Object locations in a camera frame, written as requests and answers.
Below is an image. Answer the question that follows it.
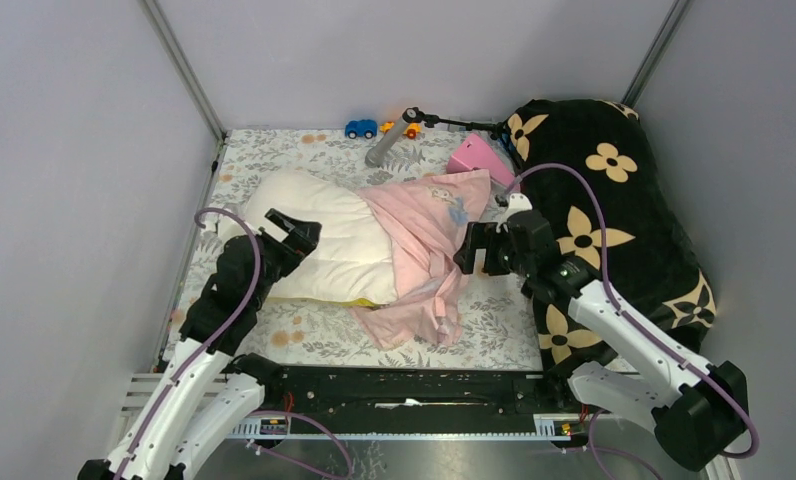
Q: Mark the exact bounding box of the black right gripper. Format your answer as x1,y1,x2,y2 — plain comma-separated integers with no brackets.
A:
453,221,535,279

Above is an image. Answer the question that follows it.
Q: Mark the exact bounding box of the pink pillow with princess print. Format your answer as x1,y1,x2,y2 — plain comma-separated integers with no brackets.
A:
351,170,491,350

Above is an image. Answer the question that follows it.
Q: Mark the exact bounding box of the white pillow with yellow edge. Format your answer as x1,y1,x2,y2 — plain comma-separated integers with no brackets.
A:
236,169,398,306

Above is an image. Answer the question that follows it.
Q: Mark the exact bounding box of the black blanket with yellow flowers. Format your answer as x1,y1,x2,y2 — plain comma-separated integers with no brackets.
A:
504,99,717,352

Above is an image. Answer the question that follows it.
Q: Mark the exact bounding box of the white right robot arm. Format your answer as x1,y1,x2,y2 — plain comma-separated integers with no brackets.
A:
454,210,760,471

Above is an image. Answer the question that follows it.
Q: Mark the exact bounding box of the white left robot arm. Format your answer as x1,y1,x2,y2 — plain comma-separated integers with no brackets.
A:
78,209,322,479

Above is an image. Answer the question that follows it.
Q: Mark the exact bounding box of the floral patterned bed sheet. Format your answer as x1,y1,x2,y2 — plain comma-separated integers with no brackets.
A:
209,129,542,371

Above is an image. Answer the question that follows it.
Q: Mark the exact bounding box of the pink metronome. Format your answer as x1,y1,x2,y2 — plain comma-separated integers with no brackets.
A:
446,133,515,191

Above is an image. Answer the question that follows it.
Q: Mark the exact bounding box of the blue toy car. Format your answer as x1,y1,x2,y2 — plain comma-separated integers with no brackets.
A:
344,119,379,139

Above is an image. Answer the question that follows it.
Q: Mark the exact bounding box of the orange toy car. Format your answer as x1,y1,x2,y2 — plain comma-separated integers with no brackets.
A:
379,120,424,140

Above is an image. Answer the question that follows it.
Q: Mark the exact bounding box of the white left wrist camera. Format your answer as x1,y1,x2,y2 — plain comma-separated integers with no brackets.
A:
202,212,245,243

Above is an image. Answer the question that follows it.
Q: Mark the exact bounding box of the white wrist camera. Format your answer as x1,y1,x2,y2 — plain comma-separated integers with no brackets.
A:
202,212,245,243
498,193,533,224

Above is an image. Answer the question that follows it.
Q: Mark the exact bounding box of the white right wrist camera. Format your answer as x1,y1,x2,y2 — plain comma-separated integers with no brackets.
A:
498,193,533,224

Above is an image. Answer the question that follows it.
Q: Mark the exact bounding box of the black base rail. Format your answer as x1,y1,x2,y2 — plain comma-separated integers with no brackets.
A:
156,356,615,437

